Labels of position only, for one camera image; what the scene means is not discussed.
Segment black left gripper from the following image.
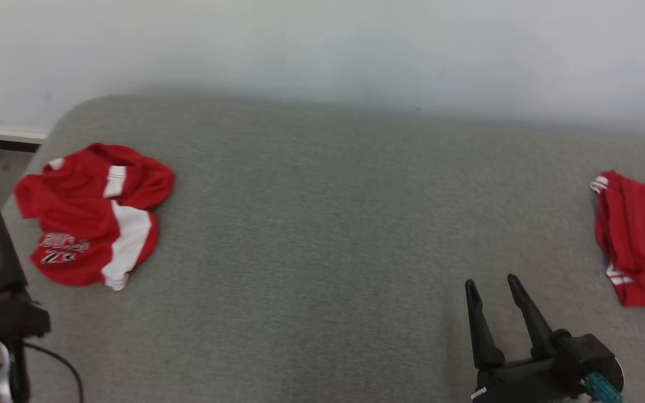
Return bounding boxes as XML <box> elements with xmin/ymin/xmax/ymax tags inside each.
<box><xmin>0</xmin><ymin>204</ymin><xmax>52</xmax><ymax>341</ymax></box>

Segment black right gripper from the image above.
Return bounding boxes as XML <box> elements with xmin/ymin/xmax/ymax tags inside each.
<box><xmin>465</xmin><ymin>274</ymin><xmax>586</xmax><ymax>403</ymax></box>

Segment red white-striped basketball shorts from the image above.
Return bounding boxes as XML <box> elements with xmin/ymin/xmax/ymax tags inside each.
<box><xmin>15</xmin><ymin>143</ymin><xmax>176</xmax><ymax>291</ymax></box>

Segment red number 23 basketball jersey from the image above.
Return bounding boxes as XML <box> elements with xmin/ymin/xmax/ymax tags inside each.
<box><xmin>590</xmin><ymin>170</ymin><xmax>645</xmax><ymax>308</ymax></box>

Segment white and black baseboard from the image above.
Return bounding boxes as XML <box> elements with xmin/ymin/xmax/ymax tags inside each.
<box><xmin>0</xmin><ymin>124</ymin><xmax>49</xmax><ymax>153</ymax></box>

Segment teal right camera connector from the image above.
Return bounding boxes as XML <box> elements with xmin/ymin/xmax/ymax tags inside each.
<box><xmin>585</xmin><ymin>373</ymin><xmax>624</xmax><ymax>403</ymax></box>

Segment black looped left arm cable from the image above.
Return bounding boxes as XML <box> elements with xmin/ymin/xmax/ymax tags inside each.
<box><xmin>23</xmin><ymin>341</ymin><xmax>85</xmax><ymax>403</ymax></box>

